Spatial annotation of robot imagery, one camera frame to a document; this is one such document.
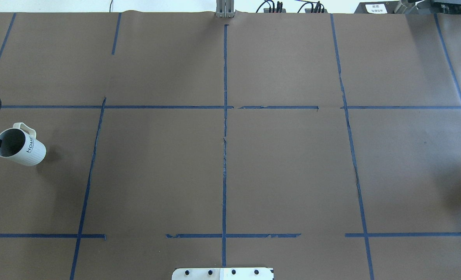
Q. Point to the aluminium frame post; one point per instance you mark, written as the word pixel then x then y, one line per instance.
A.
pixel 225 8

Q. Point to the white ribbed mug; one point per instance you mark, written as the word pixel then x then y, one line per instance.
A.
pixel 20 145

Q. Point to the white camera pole with base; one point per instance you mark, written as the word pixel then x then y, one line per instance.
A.
pixel 240 273

